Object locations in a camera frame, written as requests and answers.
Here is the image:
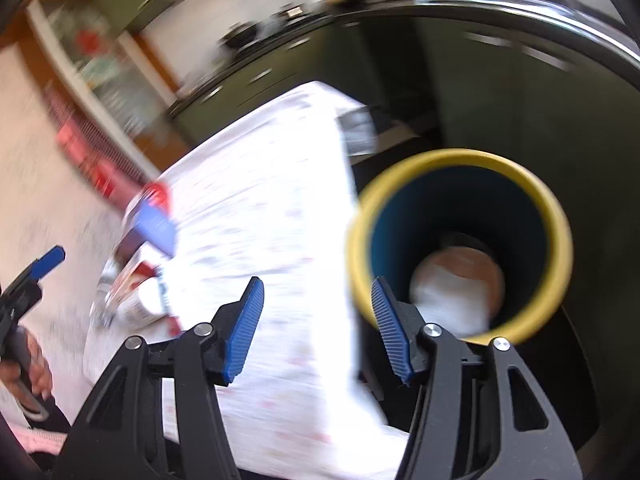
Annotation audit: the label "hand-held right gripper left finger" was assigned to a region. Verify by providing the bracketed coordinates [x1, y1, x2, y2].
[52, 276, 265, 480]

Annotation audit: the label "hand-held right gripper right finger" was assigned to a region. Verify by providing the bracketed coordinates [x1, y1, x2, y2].
[371, 276, 583, 480]

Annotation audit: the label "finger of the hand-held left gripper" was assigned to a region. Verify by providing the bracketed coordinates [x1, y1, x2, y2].
[10, 246, 66, 293]

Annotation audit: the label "yellow rimmed trash bin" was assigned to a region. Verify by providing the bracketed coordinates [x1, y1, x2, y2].
[347, 149, 573, 346]

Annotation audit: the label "person's left hand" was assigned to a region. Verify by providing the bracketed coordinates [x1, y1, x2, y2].
[0, 332, 54, 403]

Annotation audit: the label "white orange ball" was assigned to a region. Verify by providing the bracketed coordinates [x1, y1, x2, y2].
[409, 245, 506, 339]

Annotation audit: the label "red and white packet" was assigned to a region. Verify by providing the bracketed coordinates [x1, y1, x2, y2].
[106, 254, 162, 302]

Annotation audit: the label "red checkered cloth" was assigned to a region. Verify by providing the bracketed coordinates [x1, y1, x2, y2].
[45, 80, 162, 211]

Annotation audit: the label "red and blue carton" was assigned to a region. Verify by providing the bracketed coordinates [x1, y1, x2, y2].
[122, 182, 179, 258]

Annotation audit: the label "white floral tablecloth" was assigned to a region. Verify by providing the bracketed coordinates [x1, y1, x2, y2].
[82, 80, 416, 478]

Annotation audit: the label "person's pink clothing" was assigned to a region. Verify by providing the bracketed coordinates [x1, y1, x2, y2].
[10, 422, 68, 461]

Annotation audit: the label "white framed door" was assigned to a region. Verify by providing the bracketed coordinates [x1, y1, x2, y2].
[27, 0, 179, 136]

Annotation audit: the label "green lower kitchen cabinets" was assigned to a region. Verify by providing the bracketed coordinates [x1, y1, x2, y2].
[167, 17, 640, 271]

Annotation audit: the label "black kitchen countertop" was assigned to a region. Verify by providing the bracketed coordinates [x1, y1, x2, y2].
[167, 0, 640, 111]

